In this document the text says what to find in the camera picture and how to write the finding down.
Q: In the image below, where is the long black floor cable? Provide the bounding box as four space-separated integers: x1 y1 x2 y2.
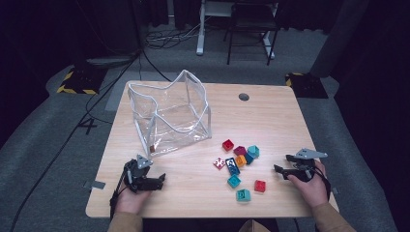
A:
9 47 144 232

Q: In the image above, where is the teal printed building block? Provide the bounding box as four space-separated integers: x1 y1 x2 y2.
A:
235 188 251 203

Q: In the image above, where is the black chair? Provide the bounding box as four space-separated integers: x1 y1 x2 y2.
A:
223 0 280 67

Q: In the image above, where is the tangle of floor cables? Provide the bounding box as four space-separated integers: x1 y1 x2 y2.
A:
143 27 207 51

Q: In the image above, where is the person's right hand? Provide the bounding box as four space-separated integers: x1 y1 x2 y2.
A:
287 160 329 209

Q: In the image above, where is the white desk frame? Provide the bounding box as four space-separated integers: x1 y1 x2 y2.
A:
195 0 279 61

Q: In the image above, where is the teal sloped building block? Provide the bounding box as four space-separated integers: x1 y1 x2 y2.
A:
247 144 261 160

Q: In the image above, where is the dark blue long printed block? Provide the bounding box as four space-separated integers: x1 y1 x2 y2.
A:
224 157 241 177

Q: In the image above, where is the grey floor bar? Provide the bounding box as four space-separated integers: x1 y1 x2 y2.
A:
85 56 139 67

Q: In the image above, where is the person's left hand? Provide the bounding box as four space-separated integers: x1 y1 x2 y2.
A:
115 187 152 214

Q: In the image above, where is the plain teal building block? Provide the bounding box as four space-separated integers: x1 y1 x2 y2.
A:
226 174 242 189

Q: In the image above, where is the black yellow striped stand base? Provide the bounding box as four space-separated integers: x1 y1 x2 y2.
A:
284 72 329 100
56 66 109 96

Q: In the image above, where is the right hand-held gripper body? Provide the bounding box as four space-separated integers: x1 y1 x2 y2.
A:
291 148 329 183

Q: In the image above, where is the clear plastic bag white trim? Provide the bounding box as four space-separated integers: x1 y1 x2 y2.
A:
127 69 213 159

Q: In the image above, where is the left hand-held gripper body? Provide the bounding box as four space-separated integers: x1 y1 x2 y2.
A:
123 154 154 193

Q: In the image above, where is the black gripper cord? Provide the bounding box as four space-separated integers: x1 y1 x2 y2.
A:
109 160 130 220
313 167 333 201

